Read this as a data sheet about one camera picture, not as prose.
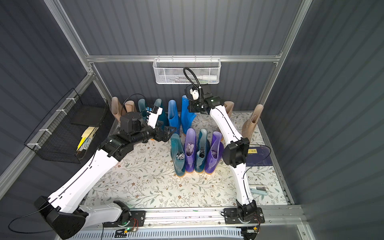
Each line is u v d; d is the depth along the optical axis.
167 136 0.61
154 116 0.59
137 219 0.72
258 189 0.82
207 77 0.87
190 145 0.80
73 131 0.74
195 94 0.81
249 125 0.81
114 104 0.94
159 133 0.59
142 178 0.87
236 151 0.57
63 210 0.38
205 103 0.66
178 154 0.72
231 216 0.73
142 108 0.94
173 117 0.83
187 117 0.90
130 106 0.90
